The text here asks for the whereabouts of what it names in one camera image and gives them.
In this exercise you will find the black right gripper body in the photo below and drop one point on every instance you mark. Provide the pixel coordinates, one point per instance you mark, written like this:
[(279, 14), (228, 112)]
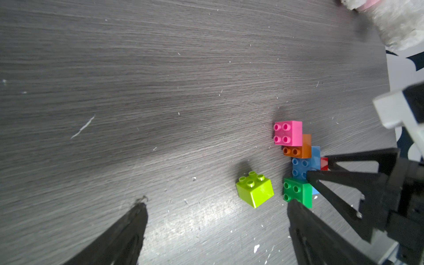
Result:
[(396, 206)]

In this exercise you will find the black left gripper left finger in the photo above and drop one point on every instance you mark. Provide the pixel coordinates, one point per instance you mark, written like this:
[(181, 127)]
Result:
[(121, 244)]

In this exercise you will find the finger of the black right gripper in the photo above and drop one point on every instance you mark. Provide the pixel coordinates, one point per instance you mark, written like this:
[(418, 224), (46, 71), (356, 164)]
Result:
[(341, 195), (386, 159)]

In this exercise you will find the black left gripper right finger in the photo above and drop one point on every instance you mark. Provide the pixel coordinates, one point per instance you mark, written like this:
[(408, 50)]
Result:
[(315, 243)]

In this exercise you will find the red lego brick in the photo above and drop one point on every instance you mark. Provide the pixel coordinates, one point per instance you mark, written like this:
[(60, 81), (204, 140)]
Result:
[(324, 164)]

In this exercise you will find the blue long lego brick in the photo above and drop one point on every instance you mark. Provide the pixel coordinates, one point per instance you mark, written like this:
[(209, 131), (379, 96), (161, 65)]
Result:
[(300, 167)]

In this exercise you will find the orange lego brick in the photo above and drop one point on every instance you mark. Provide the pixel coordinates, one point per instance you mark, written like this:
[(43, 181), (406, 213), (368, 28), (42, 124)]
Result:
[(300, 152)]

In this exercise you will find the lime green lego brick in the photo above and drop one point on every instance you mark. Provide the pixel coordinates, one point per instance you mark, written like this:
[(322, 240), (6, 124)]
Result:
[(254, 189)]

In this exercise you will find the pink lego brick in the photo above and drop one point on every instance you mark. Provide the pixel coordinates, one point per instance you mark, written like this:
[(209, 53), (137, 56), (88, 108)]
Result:
[(288, 133)]

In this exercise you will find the white teddy bear pink shirt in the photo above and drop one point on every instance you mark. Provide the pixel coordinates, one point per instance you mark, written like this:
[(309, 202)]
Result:
[(399, 23)]

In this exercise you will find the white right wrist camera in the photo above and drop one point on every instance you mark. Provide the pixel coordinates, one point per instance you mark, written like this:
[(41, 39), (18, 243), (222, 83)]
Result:
[(404, 108)]

